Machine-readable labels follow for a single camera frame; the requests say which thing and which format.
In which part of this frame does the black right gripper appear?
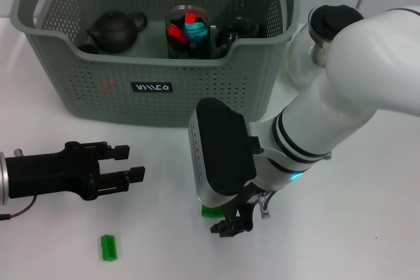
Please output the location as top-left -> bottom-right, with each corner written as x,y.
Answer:
209,184 -> 261,238

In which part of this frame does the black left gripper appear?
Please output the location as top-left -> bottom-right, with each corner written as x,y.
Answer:
5,141 -> 146,201

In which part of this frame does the green rectangular block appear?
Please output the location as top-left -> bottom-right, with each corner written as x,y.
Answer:
100,233 -> 119,262
200,204 -> 224,219

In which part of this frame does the teal square block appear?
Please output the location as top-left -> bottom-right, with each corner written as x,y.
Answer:
184,21 -> 210,40

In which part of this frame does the grey perforated plastic storage bin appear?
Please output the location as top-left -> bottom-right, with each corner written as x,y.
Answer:
9,0 -> 302,129

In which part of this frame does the dark clay teapot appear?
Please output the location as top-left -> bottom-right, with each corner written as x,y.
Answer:
85,10 -> 148,54

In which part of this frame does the glass carafe with black handle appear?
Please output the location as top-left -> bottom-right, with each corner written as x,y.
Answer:
284,4 -> 366,88

